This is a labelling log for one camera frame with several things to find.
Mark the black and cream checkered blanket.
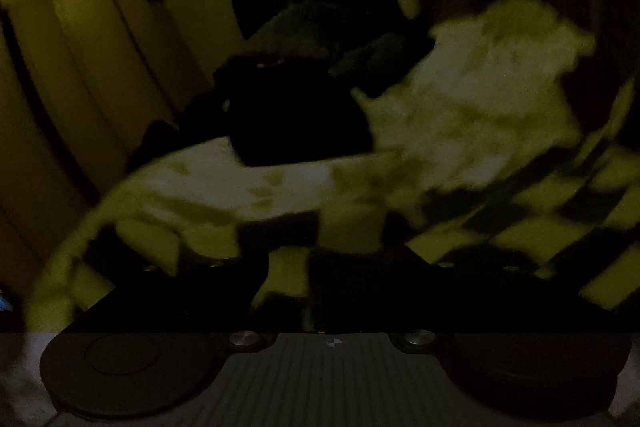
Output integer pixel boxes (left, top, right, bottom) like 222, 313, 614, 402
27, 127, 640, 333

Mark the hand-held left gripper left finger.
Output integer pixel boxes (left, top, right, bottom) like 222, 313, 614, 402
80, 256, 271, 334

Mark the black cloth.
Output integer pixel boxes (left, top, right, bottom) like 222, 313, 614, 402
212, 54, 377, 168

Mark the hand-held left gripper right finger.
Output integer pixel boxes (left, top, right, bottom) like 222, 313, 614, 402
309, 252, 618, 334

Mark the wooden wardrobe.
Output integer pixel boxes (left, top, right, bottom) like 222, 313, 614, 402
0, 0, 228, 308

